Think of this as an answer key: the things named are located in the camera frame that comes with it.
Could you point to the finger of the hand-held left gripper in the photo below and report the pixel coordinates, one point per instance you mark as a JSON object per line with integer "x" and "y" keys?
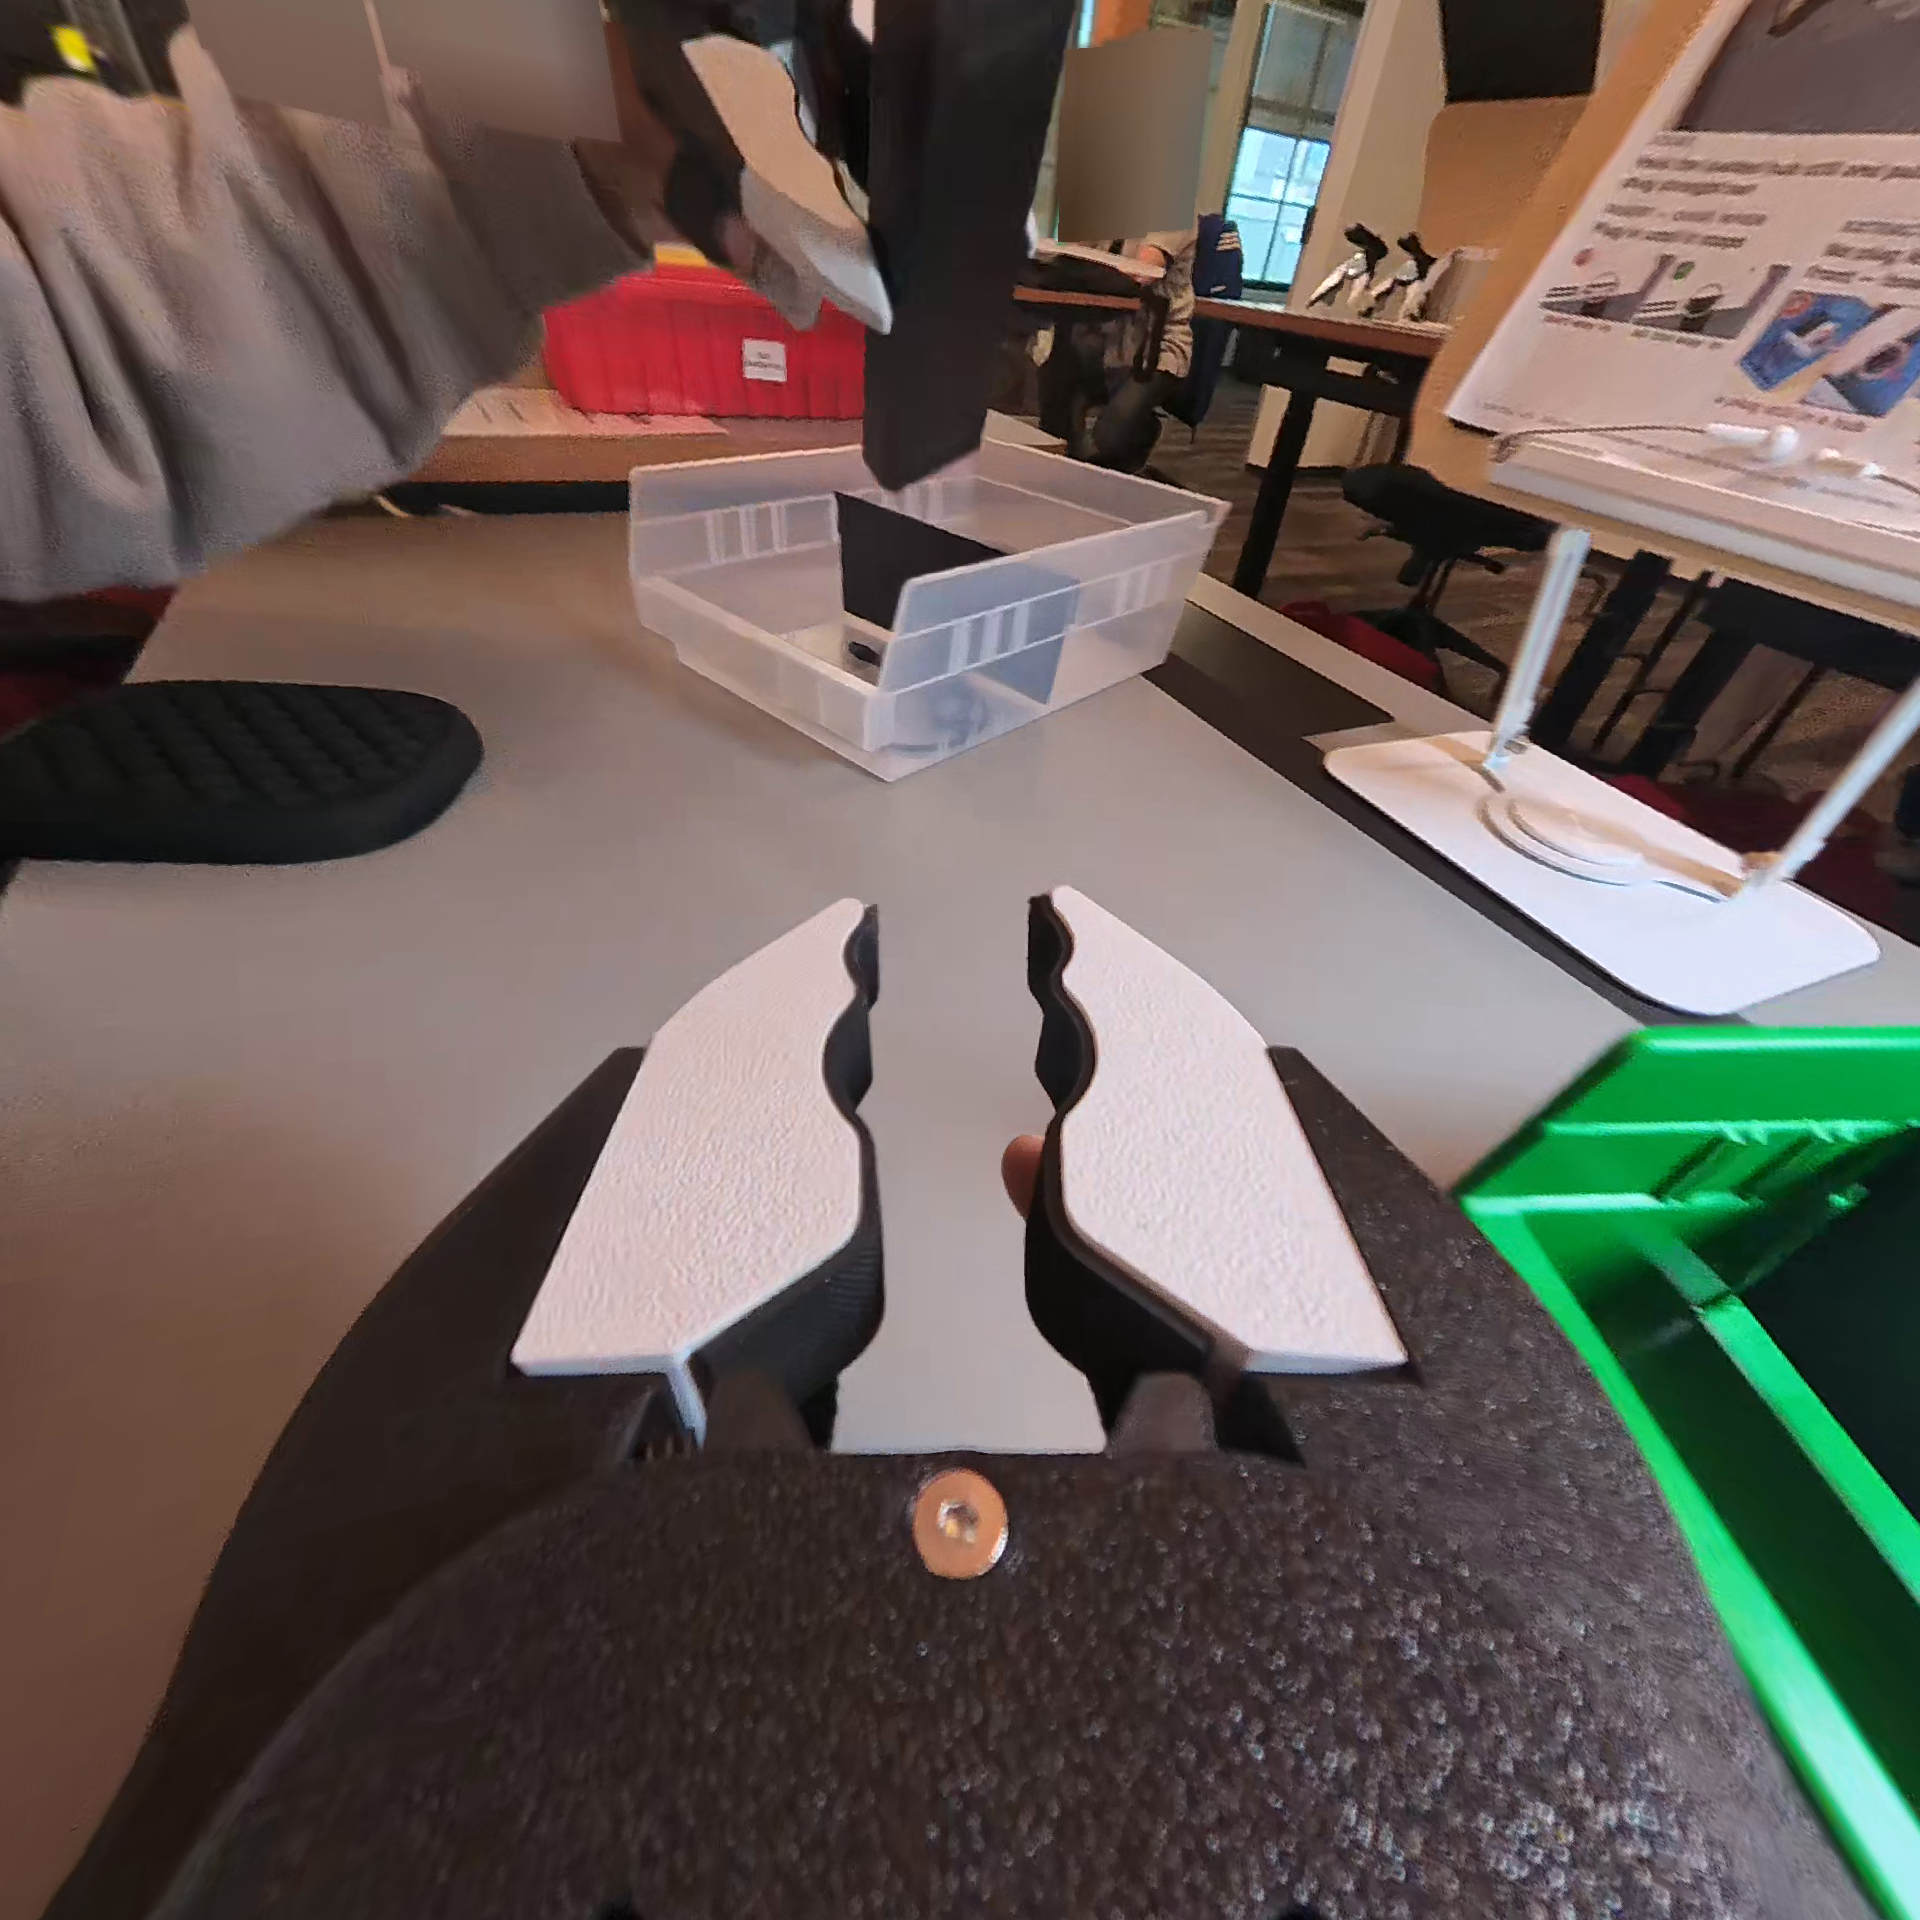
{"x": 812, "y": 240}

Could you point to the black usb hub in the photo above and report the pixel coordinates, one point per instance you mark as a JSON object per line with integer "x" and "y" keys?
{"x": 960, "y": 226}

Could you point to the glass window wall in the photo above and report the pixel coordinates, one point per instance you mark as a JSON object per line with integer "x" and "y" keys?
{"x": 1273, "y": 166}

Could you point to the black office chair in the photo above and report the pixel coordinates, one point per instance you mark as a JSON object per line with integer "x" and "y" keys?
{"x": 1425, "y": 519}

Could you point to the clear plastic bin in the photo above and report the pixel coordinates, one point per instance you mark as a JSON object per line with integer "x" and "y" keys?
{"x": 749, "y": 614}

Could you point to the printed instruction sheet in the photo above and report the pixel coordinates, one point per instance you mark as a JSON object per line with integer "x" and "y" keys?
{"x": 1725, "y": 226}

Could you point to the white document stand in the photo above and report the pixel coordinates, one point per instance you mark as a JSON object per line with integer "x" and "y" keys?
{"x": 1649, "y": 898}

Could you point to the wooden background table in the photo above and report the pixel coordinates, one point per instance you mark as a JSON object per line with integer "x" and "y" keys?
{"x": 1321, "y": 325}

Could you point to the black computer tower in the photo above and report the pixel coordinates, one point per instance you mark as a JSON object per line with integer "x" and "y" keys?
{"x": 112, "y": 36}

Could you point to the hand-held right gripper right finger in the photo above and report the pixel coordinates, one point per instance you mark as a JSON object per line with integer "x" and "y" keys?
{"x": 1198, "y": 1169}

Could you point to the green plastic bin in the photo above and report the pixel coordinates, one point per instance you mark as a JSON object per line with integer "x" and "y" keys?
{"x": 1678, "y": 1200}

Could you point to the white paper sheet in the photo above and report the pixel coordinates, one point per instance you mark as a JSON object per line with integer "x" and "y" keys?
{"x": 584, "y": 414}

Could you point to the person's right hand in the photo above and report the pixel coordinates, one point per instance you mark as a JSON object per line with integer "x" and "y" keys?
{"x": 1023, "y": 1176}

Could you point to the idle hand-held gripper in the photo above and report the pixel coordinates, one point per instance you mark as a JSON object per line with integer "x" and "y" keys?
{"x": 1342, "y": 268}
{"x": 1419, "y": 278}

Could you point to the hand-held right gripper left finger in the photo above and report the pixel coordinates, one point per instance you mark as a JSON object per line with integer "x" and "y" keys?
{"x": 721, "y": 1169}

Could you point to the black bin divider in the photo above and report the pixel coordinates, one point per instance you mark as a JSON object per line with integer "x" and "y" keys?
{"x": 914, "y": 563}

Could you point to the red plastic bin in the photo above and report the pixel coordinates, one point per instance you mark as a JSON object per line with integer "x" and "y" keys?
{"x": 662, "y": 355}

